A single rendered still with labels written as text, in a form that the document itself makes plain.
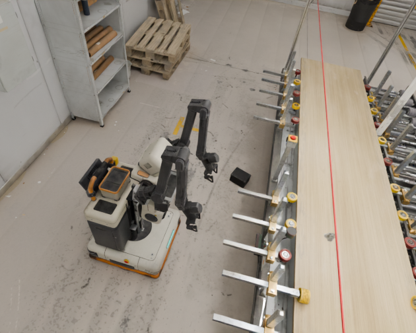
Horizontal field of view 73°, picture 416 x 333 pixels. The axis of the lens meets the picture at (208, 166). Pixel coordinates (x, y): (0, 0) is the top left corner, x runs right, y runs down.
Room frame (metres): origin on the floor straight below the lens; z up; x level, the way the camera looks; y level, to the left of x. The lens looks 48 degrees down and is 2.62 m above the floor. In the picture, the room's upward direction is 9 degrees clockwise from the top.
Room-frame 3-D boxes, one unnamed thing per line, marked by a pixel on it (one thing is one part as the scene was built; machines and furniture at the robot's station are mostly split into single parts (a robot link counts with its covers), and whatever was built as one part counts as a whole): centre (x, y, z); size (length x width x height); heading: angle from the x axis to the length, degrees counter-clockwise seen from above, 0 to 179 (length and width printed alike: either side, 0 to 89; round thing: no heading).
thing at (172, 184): (1.19, 0.27, 0.99); 0.28 x 0.16 x 0.22; 172
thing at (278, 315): (0.43, -0.47, 0.94); 0.04 x 0.04 x 0.48; 84
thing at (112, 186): (1.24, 0.67, 0.87); 0.23 x 0.15 x 0.11; 172
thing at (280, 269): (0.68, -0.49, 0.91); 0.04 x 0.04 x 0.48; 84
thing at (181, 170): (0.95, 0.13, 1.40); 0.11 x 0.06 x 0.43; 172
